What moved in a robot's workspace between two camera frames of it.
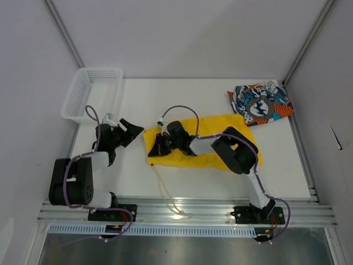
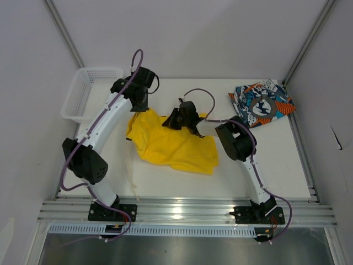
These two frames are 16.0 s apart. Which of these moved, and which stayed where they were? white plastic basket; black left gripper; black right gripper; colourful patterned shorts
Moved: black left gripper; black right gripper
Stayed: colourful patterned shorts; white plastic basket
